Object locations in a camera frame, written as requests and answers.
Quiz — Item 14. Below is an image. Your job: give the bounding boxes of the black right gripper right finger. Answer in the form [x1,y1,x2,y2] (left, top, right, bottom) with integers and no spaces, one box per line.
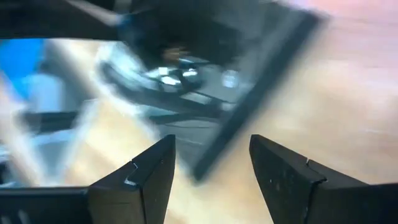
[249,134,398,224]

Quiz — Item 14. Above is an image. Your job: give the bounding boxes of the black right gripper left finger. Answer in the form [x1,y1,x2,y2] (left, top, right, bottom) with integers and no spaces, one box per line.
[88,134,177,224]

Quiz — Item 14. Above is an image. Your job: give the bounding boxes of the dark grey jewel case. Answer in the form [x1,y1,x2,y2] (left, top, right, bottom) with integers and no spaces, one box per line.
[96,0,324,183]

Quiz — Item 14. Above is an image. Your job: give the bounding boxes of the blue plastic disc case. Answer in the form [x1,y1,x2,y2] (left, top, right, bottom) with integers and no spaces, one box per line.
[0,39,44,100]

